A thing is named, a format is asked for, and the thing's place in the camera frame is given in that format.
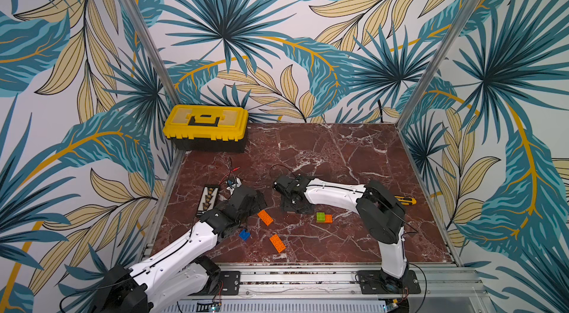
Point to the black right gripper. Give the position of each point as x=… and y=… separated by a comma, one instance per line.
x=287, y=190

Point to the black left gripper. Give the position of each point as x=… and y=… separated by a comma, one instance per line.
x=255, y=206

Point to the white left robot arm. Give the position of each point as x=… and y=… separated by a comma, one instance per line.
x=180, y=269

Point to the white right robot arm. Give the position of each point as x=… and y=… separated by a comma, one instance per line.
x=381, y=213

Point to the blue lego brick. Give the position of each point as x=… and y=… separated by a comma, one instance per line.
x=244, y=235

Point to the orange lego brick front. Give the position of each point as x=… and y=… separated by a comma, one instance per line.
x=277, y=243

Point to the yellow black toolbox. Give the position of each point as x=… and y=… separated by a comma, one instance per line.
x=207, y=128

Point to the yellow utility knife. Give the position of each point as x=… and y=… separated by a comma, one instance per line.
x=406, y=201

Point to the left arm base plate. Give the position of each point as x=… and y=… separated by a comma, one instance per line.
x=226, y=283

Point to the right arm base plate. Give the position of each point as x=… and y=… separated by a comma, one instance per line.
x=376, y=282

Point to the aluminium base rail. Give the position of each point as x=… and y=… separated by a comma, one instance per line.
x=445, y=288

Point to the aluminium corner post right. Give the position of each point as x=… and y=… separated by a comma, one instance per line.
x=455, y=29

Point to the aluminium corner post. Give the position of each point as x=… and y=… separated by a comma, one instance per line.
x=140, y=27
x=455, y=29

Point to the aluminium corner post left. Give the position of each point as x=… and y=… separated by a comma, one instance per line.
x=140, y=27

